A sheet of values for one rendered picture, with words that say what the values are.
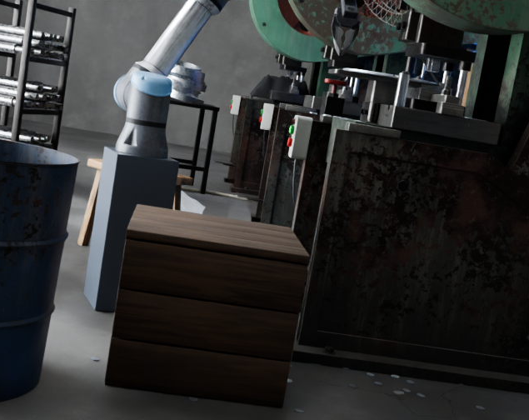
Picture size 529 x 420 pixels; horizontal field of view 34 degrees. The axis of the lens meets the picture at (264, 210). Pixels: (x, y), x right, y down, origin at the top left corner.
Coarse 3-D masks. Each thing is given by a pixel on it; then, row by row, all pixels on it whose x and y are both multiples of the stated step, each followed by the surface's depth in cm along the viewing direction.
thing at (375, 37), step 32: (288, 0) 393; (320, 0) 377; (384, 0) 386; (320, 32) 379; (384, 32) 380; (352, 64) 418; (384, 64) 416; (352, 96) 421; (288, 128) 406; (288, 160) 408; (288, 192) 410; (288, 224) 412
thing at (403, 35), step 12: (408, 12) 247; (420, 12) 245; (408, 24) 246; (420, 24) 244; (432, 24) 244; (408, 36) 246; (420, 36) 244; (432, 36) 244; (444, 36) 244; (456, 36) 245
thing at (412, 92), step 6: (420, 84) 247; (426, 84) 246; (408, 90) 260; (414, 90) 253; (420, 90) 246; (426, 90) 246; (432, 90) 246; (438, 90) 246; (450, 90) 247; (408, 96) 259; (414, 96) 252; (420, 96) 246; (426, 96) 246
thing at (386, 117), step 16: (384, 112) 242; (400, 112) 231; (416, 112) 232; (432, 112) 232; (400, 128) 232; (416, 128) 232; (432, 128) 233; (448, 128) 233; (464, 128) 233; (480, 128) 234; (496, 128) 234; (496, 144) 235
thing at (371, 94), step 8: (328, 72) 256; (336, 72) 244; (344, 72) 244; (352, 72) 244; (368, 80) 256; (376, 80) 247; (384, 80) 245; (392, 80) 246; (368, 88) 254; (376, 88) 248; (384, 88) 248; (392, 88) 248; (368, 96) 252; (376, 96) 248; (384, 96) 248; (392, 96) 248; (368, 104) 250; (376, 104) 248; (392, 104) 249; (360, 112) 256; (368, 112) 249; (376, 112) 249; (368, 120) 249; (376, 120) 249
